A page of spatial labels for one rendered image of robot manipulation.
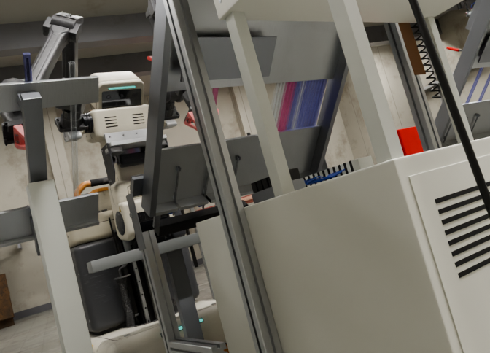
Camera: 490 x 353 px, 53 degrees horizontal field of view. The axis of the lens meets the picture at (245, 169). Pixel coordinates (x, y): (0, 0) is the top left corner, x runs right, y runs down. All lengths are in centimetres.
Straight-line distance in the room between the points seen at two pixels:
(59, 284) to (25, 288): 892
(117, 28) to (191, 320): 573
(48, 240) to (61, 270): 8
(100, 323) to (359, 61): 182
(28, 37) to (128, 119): 493
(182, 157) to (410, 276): 90
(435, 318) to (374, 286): 11
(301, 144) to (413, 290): 109
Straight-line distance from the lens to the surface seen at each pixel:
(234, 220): 102
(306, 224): 89
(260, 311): 104
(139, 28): 727
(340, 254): 85
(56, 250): 126
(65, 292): 126
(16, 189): 1032
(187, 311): 188
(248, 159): 164
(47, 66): 164
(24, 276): 1018
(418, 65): 145
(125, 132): 217
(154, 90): 134
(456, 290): 79
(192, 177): 155
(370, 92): 76
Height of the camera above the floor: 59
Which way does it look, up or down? 6 degrees up
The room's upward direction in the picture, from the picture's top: 15 degrees counter-clockwise
